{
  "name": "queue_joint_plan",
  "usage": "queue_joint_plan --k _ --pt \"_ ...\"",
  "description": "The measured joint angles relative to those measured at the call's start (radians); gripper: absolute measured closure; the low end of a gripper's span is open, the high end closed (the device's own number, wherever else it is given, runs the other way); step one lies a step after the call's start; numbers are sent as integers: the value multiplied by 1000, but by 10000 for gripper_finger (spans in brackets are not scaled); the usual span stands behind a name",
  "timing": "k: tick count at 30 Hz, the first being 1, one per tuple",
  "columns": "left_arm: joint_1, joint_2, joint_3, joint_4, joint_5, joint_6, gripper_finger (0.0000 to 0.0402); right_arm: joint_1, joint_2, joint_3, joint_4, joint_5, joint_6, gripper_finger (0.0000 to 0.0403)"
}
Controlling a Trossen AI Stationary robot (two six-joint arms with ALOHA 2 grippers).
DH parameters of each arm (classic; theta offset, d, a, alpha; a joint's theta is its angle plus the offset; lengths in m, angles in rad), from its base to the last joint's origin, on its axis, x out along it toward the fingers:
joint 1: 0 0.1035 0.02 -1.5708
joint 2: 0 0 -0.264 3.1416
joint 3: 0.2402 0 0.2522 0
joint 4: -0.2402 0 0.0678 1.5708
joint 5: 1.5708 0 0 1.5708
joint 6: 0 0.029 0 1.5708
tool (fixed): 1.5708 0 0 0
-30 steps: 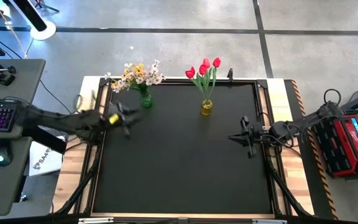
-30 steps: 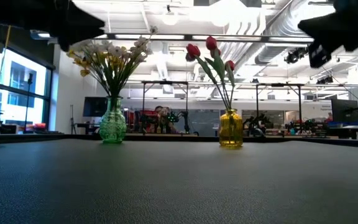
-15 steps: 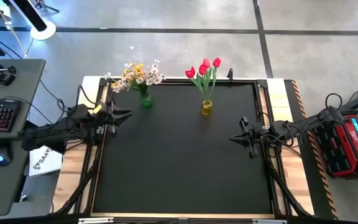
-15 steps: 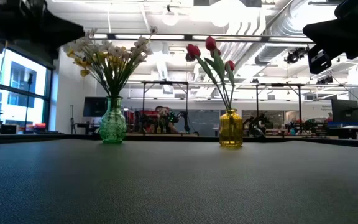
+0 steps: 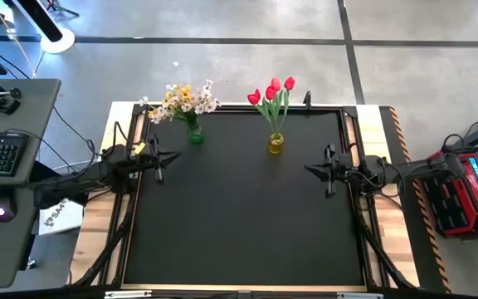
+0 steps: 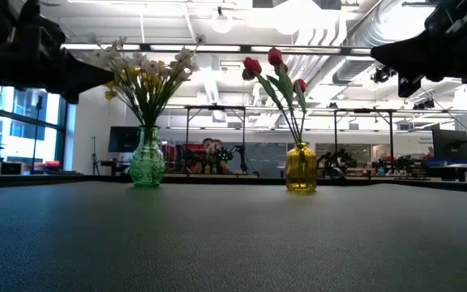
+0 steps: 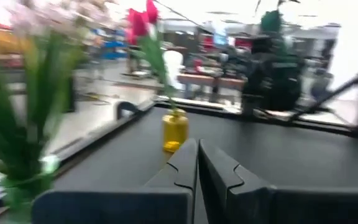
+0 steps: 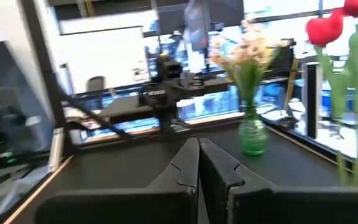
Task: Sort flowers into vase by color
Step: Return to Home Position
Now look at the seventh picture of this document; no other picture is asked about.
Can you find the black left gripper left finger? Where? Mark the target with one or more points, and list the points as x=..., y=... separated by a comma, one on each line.
x=179, y=174

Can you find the black table mat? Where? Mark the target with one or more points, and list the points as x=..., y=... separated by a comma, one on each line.
x=275, y=155

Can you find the black frame bracket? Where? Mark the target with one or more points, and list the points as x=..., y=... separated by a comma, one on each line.
x=127, y=104

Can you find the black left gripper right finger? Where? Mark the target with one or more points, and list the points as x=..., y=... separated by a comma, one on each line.
x=222, y=186

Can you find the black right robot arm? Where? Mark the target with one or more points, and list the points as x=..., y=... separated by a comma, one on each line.
x=272, y=87

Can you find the yellow glass vase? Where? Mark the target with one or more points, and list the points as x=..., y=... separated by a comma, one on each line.
x=175, y=130

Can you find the red artificial tulip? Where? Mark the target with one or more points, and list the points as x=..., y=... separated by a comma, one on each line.
x=138, y=21
x=131, y=38
x=152, y=11

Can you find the green glass vase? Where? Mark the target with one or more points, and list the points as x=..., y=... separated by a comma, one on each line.
x=17, y=199

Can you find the white standing object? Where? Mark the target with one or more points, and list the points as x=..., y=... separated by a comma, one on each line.
x=172, y=67

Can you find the wooden workbench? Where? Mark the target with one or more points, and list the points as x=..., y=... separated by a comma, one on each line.
x=210, y=80

